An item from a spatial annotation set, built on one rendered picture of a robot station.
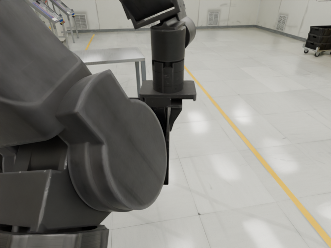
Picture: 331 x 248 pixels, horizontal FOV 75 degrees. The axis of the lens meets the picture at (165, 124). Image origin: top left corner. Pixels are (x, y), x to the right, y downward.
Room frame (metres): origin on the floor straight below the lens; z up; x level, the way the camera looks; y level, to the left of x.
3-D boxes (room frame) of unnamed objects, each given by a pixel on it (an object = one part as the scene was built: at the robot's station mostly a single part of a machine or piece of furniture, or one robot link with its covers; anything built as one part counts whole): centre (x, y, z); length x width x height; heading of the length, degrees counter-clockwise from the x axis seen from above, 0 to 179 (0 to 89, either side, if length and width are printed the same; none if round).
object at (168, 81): (0.38, 0.00, 1.21); 0.10 x 0.07 x 0.07; 88
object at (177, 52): (0.38, -0.01, 1.27); 0.07 x 0.06 x 0.07; 162
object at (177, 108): (0.38, 0.00, 1.14); 0.07 x 0.07 x 0.09; 88
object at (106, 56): (2.13, 0.59, 0.40); 0.70 x 0.45 x 0.80; 106
